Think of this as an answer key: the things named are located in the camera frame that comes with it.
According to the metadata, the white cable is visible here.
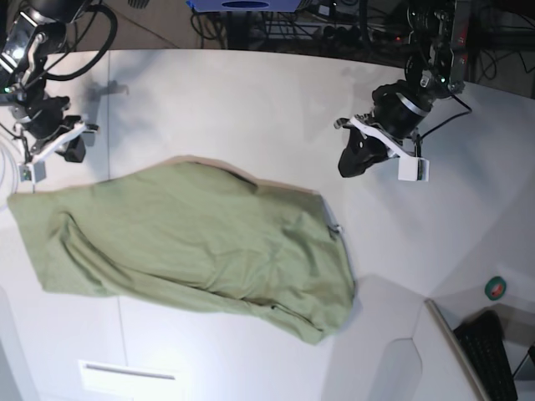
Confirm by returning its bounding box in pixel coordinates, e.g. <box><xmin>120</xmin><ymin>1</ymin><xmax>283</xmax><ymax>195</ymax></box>
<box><xmin>0</xmin><ymin>133</ymin><xmax>26</xmax><ymax>195</ymax></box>

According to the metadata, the green t-shirt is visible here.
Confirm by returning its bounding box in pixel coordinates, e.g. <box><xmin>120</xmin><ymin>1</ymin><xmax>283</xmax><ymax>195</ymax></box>
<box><xmin>8</xmin><ymin>160</ymin><xmax>356</xmax><ymax>344</ymax></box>

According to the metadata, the black floor cables right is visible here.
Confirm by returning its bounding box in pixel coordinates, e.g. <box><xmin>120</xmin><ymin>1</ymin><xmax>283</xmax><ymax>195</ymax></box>
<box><xmin>471</xmin><ymin>0</ymin><xmax>535</xmax><ymax>84</ymax></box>

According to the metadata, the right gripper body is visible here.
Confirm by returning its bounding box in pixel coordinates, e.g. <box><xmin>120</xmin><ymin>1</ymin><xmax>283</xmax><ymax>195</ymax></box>
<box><xmin>10</xmin><ymin>97</ymin><xmax>90</xmax><ymax>163</ymax></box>

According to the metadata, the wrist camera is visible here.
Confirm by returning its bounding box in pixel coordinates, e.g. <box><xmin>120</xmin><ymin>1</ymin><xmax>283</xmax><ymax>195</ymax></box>
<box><xmin>18</xmin><ymin>161</ymin><xmax>47</xmax><ymax>184</ymax></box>
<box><xmin>398</xmin><ymin>156</ymin><xmax>430</xmax><ymax>182</ymax></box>

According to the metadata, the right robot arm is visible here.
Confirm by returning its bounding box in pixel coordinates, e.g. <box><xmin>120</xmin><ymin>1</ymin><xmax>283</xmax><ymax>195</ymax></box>
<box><xmin>1</xmin><ymin>1</ymin><xmax>118</xmax><ymax>165</ymax></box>

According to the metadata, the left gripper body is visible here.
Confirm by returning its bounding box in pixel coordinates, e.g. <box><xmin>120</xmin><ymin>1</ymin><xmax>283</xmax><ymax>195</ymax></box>
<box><xmin>334</xmin><ymin>81</ymin><xmax>434</xmax><ymax>158</ymax></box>

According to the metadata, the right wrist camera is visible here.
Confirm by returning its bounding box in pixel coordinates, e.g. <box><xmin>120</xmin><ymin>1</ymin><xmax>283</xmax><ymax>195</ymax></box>
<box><xmin>18</xmin><ymin>161</ymin><xmax>47</xmax><ymax>184</ymax></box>

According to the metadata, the green tape roll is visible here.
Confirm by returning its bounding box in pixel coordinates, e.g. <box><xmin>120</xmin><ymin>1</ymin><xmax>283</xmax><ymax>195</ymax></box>
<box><xmin>484</xmin><ymin>276</ymin><xmax>507</xmax><ymax>302</ymax></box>

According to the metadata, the black power strip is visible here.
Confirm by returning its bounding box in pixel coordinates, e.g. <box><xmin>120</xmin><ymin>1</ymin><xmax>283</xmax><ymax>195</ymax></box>
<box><xmin>319</xmin><ymin>25</ymin><xmax>410</xmax><ymax>49</ymax></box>

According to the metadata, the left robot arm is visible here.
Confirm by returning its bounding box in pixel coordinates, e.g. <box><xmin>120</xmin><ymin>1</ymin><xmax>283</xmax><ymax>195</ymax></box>
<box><xmin>334</xmin><ymin>1</ymin><xmax>470</xmax><ymax>181</ymax></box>

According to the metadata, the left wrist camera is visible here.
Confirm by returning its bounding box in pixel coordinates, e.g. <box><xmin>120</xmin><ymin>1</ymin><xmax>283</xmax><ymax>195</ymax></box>
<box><xmin>398</xmin><ymin>156</ymin><xmax>430</xmax><ymax>182</ymax></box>

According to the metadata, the grey laptop edge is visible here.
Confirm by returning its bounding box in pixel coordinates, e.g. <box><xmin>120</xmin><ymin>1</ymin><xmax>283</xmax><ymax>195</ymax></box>
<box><xmin>425</xmin><ymin>299</ymin><xmax>490</xmax><ymax>400</ymax></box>

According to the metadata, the black keyboard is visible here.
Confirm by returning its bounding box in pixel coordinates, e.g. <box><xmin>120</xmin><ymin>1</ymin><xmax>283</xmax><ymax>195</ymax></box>
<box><xmin>454</xmin><ymin>310</ymin><xmax>518</xmax><ymax>401</ymax></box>

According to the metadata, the white table slot plate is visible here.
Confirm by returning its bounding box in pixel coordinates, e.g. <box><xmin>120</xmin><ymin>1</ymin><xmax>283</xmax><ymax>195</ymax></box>
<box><xmin>79</xmin><ymin>360</ymin><xmax>187</xmax><ymax>400</ymax></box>

